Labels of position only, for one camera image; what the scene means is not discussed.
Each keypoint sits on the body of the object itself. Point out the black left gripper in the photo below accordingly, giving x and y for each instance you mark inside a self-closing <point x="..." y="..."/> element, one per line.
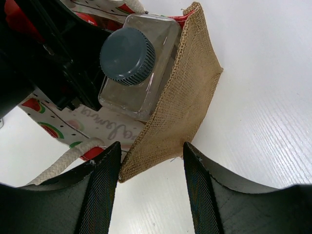
<point x="45" y="46"/>

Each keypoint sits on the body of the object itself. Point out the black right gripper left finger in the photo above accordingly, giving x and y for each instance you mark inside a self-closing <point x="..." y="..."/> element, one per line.
<point x="79" y="201"/>

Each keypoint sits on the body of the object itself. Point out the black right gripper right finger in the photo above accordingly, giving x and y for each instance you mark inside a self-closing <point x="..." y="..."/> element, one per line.
<point x="223" y="202"/>

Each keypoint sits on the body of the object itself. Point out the canvas watermelon print bag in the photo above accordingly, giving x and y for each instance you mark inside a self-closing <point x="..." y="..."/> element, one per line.
<point x="179" y="113"/>

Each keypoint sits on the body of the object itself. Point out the red capped bottle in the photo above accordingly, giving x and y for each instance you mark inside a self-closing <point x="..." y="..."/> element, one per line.
<point x="89" y="19"/>

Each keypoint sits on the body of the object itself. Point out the clear bottle grey cap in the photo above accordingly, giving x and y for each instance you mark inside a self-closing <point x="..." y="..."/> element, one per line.
<point x="137" y="60"/>

